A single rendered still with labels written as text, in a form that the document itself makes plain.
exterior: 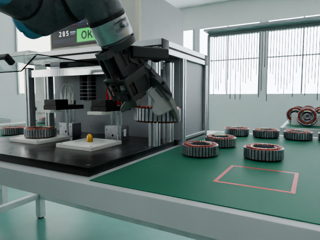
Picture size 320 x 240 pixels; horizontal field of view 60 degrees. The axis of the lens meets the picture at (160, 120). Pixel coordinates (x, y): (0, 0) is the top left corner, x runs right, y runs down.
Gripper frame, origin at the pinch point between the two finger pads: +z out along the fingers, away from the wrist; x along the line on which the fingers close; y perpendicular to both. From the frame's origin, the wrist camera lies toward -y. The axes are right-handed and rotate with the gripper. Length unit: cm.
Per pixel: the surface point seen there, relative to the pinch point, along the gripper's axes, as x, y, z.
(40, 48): -584, -241, 44
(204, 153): 0.6, -9.6, 20.6
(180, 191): 13.4, 13.4, 7.1
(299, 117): -8, -107, 79
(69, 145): -32.4, 10.9, 6.7
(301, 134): 11, -55, 48
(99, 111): -33.5, -4.2, 4.6
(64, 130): -60, 0, 13
